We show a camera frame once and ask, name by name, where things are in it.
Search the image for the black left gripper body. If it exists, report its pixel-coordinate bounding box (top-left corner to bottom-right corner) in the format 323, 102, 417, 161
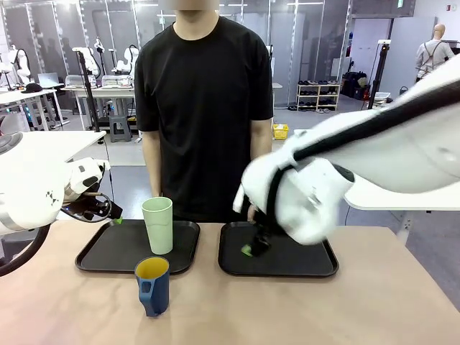
61, 193, 116, 221

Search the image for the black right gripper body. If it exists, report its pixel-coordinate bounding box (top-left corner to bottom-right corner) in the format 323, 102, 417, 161
251, 211, 277, 249

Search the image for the light green plastic cup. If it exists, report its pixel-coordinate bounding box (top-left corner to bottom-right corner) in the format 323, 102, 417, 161
141, 196, 175, 255

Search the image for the person's left forearm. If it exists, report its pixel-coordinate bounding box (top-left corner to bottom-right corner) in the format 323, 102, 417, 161
249, 117, 273, 161

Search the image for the person's right forearm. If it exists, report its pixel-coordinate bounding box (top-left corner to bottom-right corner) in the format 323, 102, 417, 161
142, 129, 163, 191

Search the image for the black plastic tray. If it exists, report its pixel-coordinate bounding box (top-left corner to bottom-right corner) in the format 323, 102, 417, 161
218, 221, 339, 278
74, 218, 201, 276

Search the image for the blue mug yellow inside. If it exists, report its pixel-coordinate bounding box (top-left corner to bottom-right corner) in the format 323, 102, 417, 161
134, 255, 170, 318

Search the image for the grey plastic stool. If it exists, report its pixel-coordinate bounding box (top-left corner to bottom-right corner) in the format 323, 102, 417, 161
109, 114, 132, 144

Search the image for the person torso black t-shirt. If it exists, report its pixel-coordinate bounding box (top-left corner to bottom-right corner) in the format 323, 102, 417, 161
134, 16, 275, 224

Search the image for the white background desk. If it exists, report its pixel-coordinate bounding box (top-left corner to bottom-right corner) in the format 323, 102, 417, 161
0, 88, 65, 132

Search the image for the grey laptop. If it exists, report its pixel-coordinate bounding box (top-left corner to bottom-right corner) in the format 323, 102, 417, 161
37, 73, 61, 89

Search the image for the white shoe rack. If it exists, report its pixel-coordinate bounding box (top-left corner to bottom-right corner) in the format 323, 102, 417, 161
296, 83, 341, 111

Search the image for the black bags pile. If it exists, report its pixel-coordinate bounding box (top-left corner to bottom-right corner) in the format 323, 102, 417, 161
341, 70, 370, 101

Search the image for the mannequin with grey apron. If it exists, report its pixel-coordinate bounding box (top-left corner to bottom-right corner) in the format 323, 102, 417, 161
415, 24, 456, 83

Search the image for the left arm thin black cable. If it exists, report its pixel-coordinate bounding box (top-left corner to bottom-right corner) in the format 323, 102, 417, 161
60, 192, 113, 221

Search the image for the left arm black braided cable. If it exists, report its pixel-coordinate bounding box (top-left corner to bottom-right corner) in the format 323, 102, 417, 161
0, 222, 52, 278

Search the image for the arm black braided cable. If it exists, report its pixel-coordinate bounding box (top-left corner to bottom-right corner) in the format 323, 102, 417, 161
0, 222, 52, 278
266, 80, 460, 236

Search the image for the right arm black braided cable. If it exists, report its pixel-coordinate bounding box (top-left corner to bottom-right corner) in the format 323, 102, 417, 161
266, 80, 460, 236

